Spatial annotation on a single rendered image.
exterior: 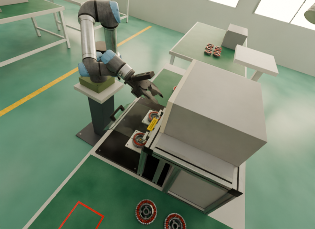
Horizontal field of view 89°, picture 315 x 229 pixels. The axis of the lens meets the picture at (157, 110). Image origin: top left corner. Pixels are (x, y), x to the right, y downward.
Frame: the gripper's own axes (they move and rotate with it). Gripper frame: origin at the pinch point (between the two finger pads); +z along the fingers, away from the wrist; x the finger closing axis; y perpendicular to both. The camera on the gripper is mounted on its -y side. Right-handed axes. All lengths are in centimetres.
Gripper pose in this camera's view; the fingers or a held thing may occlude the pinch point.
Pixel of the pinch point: (159, 98)
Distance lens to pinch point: 83.8
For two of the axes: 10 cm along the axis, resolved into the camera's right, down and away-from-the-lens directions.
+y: -5.3, 4.6, 7.1
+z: 7.5, 6.5, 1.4
